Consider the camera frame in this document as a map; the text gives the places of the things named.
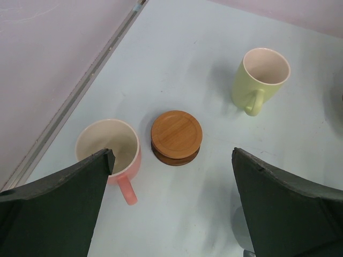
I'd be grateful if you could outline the left aluminium frame post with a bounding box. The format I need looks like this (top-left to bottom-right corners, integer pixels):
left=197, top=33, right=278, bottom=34
left=1, top=1, right=145, bottom=191

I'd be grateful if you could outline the pink mug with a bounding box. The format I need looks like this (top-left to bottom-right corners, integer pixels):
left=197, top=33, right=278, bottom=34
left=75, top=119, right=141, bottom=205

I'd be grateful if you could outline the grey mug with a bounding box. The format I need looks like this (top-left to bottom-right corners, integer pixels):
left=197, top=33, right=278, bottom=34
left=232, top=206, right=256, bottom=256

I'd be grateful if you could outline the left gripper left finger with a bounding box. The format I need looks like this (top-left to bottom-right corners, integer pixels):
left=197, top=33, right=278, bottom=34
left=1, top=148, right=115, bottom=256

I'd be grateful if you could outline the green mug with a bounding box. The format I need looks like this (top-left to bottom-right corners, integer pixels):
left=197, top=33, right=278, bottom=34
left=231, top=48, right=290, bottom=116

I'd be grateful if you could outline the wooden coaster stack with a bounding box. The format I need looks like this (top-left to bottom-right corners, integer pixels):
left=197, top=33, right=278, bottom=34
left=151, top=110, right=203, bottom=166

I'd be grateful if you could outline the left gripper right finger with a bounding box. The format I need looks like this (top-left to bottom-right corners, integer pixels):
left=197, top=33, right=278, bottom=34
left=232, top=148, right=342, bottom=256

